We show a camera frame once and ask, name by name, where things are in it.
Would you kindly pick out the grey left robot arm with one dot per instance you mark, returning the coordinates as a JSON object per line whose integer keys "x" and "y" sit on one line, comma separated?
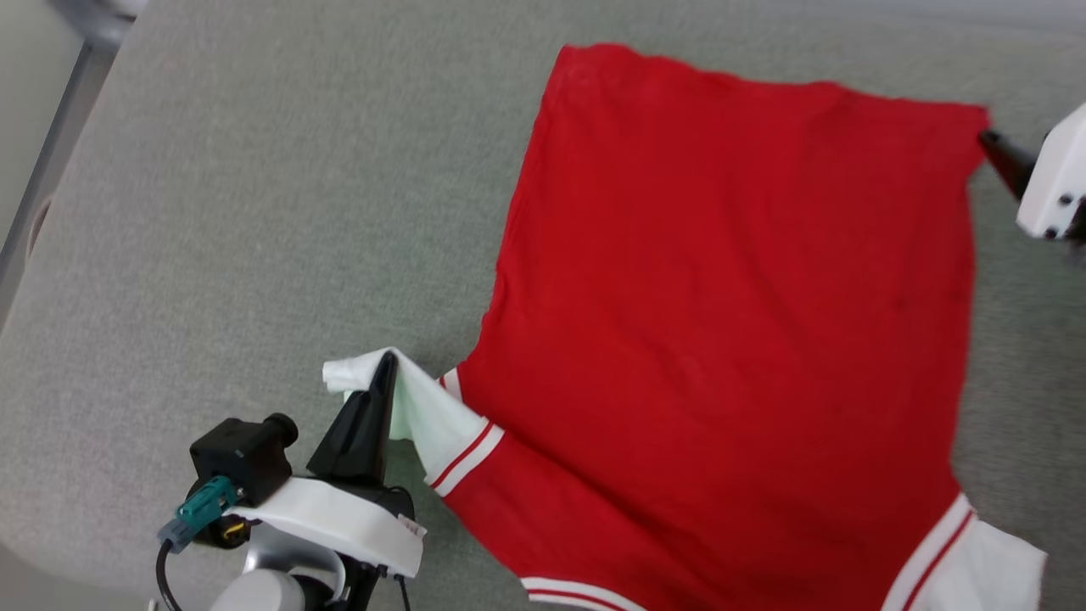
{"x": 271, "y": 585}

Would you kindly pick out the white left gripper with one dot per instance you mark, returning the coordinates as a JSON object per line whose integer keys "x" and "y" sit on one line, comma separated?
{"x": 339, "y": 522}

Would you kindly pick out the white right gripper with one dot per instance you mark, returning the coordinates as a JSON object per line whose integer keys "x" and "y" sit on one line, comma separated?
{"x": 1056, "y": 178}

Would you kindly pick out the red shirt with white sleeves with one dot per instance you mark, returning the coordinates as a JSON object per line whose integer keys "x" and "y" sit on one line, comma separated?
{"x": 721, "y": 322}

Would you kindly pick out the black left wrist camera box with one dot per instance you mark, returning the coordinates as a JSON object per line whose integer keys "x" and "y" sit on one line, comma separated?
{"x": 237, "y": 458}

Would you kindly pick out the grey fabric sofa seat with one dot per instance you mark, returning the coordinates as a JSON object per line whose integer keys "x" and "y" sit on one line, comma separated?
{"x": 254, "y": 212}

